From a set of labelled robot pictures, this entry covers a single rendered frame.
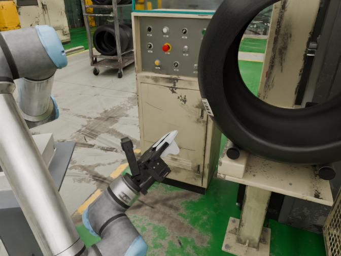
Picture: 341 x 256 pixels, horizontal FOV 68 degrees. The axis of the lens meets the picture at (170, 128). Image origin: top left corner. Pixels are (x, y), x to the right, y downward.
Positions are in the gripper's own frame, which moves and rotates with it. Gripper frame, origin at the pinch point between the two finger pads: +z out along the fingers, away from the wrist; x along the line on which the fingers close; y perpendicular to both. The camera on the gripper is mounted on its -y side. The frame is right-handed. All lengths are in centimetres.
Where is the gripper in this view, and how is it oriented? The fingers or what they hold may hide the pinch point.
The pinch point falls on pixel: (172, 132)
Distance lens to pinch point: 77.2
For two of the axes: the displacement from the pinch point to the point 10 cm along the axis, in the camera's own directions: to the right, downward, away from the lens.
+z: 7.0, -7.1, 0.9
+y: 6.6, 6.9, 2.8
